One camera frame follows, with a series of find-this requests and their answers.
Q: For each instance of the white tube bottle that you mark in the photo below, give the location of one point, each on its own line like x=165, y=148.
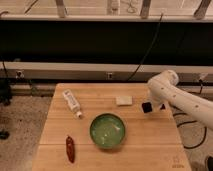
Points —
x=72, y=102

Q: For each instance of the green bowl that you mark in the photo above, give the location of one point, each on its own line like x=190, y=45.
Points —
x=107, y=131

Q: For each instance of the red chili pepper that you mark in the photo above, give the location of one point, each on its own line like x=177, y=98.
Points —
x=70, y=149

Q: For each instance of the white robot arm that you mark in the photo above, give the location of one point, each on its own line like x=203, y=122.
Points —
x=162, y=87

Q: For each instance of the wall power outlet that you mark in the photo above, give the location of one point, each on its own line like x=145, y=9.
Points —
x=110, y=75

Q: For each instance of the white sponge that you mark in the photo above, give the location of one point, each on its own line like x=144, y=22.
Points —
x=124, y=100

